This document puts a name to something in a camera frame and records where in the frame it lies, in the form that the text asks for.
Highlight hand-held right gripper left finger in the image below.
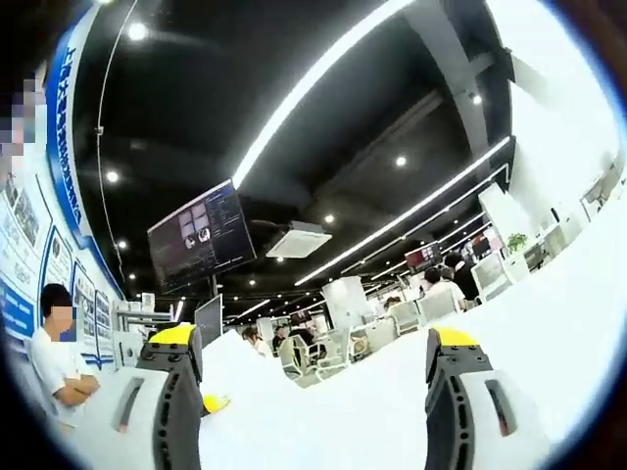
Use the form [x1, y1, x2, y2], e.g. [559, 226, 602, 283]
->
[80, 322, 205, 470]

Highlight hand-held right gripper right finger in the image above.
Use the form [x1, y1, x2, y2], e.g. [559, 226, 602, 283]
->
[423, 326, 559, 470]

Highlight bundle of white printing papers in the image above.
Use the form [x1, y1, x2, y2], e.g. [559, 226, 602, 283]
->
[198, 328, 319, 470]

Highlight white shelf rack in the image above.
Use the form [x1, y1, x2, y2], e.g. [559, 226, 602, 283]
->
[112, 293, 185, 363]

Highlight tilted monitor on stand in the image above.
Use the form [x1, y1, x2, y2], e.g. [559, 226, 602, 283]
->
[194, 293, 224, 349]

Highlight group of white office chairs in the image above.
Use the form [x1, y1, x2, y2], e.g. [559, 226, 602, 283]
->
[278, 254, 515, 388]

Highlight red hanging display screen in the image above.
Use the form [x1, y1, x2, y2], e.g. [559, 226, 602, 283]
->
[404, 243, 445, 273]

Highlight dark hanging display screen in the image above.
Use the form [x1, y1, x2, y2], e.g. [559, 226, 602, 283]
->
[146, 176, 259, 295]

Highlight ceiling air conditioner unit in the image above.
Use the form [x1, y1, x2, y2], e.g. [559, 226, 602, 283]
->
[265, 220, 333, 259]

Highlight thin curved ceiling light strip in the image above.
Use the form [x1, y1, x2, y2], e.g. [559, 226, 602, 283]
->
[293, 135, 513, 288]

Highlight wide curved ceiling light strip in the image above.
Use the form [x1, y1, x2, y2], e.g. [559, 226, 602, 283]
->
[232, 0, 417, 185]

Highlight blue white wall display boards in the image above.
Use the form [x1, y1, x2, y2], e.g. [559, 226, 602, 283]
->
[0, 4, 126, 363]

